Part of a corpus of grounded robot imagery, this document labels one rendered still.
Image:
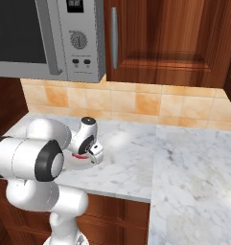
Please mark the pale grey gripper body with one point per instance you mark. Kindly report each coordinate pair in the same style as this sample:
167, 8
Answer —
97, 153

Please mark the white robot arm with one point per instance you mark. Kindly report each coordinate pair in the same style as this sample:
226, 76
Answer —
27, 156

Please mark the red raw steak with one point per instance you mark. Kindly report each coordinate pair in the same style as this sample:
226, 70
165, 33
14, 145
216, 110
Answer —
77, 156

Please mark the dark wooden base cupboards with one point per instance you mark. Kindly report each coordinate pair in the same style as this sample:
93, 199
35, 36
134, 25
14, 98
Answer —
120, 220

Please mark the dark wooden side panel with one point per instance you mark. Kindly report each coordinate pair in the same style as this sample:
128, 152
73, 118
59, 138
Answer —
6, 102

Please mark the round microwave dial knob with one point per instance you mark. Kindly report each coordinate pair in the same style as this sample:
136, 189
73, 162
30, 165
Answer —
79, 40

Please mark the silver microwave oven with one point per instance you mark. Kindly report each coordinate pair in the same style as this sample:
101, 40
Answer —
24, 32

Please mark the dark wooden wall cupboard door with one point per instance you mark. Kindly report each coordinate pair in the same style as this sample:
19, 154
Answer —
171, 41

